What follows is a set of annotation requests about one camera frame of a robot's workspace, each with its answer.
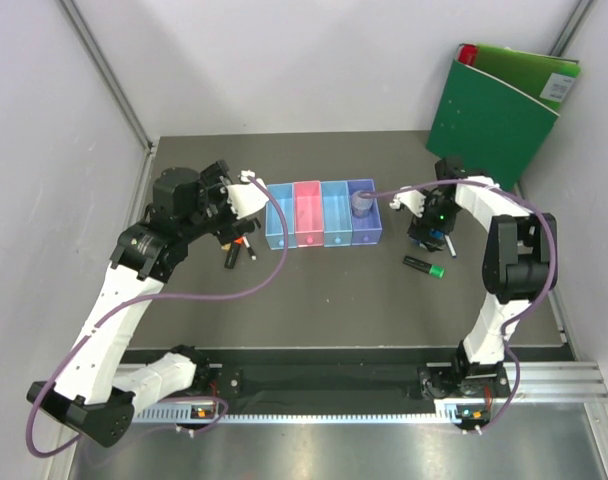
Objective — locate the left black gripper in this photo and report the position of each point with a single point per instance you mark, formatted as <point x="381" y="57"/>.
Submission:
<point x="214" y="181"/>

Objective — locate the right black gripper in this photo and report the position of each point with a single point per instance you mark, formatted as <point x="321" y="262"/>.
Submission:
<point x="419" y="227"/>

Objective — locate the blue round tub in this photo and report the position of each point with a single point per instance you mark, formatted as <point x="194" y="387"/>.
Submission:
<point x="435" y="240"/>

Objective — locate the orange black highlighter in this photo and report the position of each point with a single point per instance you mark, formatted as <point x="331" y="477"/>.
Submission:
<point x="232" y="255"/>

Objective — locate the green black highlighter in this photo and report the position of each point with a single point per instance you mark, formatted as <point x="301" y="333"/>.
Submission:
<point x="422" y="266"/>

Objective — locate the clear paper clip jar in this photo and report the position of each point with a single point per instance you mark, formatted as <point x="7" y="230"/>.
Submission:
<point x="360" y="206"/>

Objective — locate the green ring binder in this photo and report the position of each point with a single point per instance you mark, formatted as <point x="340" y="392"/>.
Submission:
<point x="488" y="124"/>

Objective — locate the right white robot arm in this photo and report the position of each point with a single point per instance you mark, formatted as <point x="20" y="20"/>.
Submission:
<point x="516" y="265"/>

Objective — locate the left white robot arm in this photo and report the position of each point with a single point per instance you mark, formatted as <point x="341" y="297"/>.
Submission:
<point x="86" y="393"/>

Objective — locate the blue white marker pen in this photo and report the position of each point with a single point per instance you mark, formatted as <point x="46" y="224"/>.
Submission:
<point x="450" y="246"/>

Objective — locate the black white marker pen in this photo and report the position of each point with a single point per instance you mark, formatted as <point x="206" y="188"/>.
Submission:
<point x="249" y="248"/>

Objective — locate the purple drawer bin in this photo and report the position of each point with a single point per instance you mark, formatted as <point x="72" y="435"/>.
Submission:
<point x="367" y="230"/>

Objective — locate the pink drawer bin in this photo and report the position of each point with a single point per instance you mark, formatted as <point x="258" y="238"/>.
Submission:
<point x="309" y="220"/>

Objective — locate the light green folder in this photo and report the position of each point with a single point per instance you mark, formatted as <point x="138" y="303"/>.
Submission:
<point x="547" y="79"/>

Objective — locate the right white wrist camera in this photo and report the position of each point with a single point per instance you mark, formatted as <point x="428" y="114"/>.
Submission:
<point x="411" y="200"/>

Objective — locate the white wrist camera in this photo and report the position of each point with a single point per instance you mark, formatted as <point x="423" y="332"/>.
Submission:
<point x="247" y="197"/>
<point x="411" y="200"/>

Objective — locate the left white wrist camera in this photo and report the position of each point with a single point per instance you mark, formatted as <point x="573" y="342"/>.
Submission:
<point x="247" y="197"/>

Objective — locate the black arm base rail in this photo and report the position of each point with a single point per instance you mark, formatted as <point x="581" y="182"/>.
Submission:
<point x="335" y="380"/>

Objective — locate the grey slotted cable duct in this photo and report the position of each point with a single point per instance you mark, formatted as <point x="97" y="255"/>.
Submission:
<point x="445" y="411"/>

